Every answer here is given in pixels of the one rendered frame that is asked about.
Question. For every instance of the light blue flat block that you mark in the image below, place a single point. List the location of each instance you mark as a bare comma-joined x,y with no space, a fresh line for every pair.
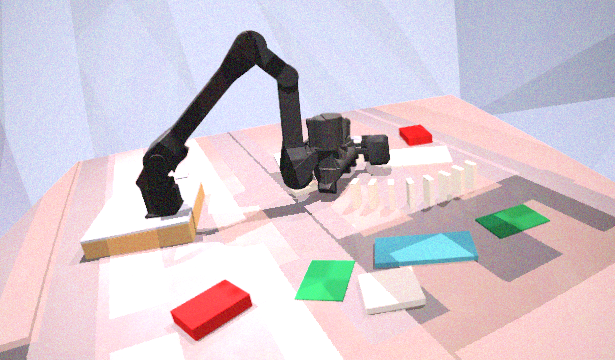
424,249

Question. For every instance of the red rectangular block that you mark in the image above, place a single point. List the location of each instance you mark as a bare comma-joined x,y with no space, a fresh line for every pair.
210,309
415,135

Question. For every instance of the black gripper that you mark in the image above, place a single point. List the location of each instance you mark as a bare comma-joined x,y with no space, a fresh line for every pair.
375,148

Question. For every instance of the green flat tile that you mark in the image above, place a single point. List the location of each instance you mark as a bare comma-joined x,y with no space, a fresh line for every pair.
512,220

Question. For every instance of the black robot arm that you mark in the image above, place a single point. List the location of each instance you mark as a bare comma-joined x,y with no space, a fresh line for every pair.
326,131

